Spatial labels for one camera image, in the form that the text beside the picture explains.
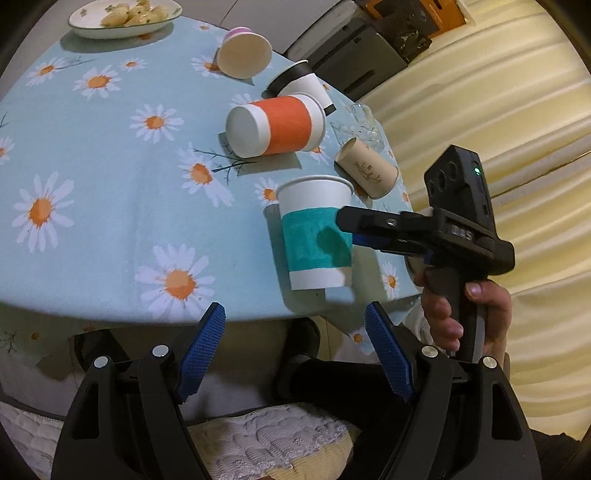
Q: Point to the white cup with black rim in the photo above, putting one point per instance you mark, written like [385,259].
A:
[304,87]

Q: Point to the black shoe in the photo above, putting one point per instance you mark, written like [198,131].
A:
[302,339]

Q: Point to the person's black trouser leg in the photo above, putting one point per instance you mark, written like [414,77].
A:
[341,392]

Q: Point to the white cup with orange band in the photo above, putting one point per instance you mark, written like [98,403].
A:
[272,125]

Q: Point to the white cup with teal band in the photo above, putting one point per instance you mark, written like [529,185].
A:
[316,240]

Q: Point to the person's right hand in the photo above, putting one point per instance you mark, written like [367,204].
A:
[441,314]

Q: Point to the cream ribbed foam sheet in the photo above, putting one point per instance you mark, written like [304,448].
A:
[521,115]

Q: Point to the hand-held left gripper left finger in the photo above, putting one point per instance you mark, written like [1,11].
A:
[203,353]

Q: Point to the pile of pastries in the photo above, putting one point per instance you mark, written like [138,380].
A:
[134,13]

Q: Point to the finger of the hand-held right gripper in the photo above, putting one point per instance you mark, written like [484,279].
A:
[369,220]
[392,244]

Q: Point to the brown kraft paper cup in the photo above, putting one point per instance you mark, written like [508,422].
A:
[367,168]

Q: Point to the black plastic case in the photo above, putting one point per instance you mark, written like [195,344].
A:
[351,53]

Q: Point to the orange cardboard box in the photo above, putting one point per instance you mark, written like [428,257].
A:
[450,14]

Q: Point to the white lace seat cushion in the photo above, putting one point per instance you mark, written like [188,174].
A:
[263,443]

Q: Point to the pink paper cup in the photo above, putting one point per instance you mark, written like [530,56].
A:
[243,50]

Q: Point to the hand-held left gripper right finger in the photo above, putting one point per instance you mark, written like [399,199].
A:
[388,357]

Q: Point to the blue daisy print tablecloth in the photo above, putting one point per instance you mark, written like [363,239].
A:
[115,152]

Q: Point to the clear glass cup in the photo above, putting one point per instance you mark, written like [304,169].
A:
[358,127]

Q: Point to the white oval plate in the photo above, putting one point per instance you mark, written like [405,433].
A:
[92,25]

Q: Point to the black printed box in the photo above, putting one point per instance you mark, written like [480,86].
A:
[411,39]

